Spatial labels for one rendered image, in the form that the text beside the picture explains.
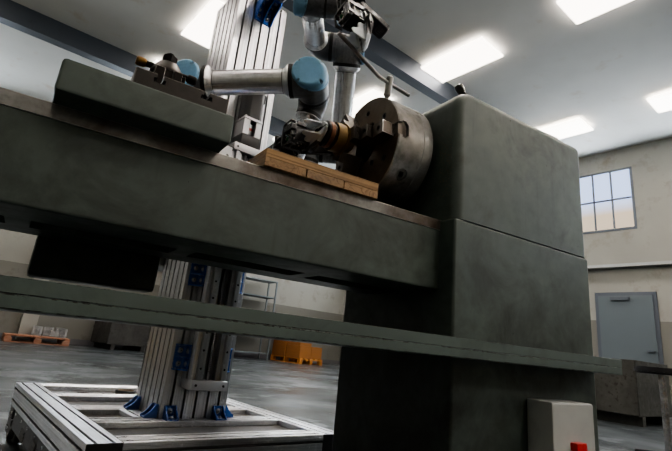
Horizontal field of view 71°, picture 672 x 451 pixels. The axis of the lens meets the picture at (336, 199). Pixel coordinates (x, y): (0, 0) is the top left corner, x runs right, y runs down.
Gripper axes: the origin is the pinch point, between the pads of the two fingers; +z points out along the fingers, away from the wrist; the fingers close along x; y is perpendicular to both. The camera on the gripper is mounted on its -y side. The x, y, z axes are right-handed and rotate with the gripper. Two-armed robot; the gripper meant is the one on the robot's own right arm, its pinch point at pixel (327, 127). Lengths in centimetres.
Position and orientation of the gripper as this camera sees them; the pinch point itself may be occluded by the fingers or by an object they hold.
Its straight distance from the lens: 129.7
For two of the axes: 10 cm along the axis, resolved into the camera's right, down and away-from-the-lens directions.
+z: 5.2, -2.1, -8.3
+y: -8.5, -2.3, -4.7
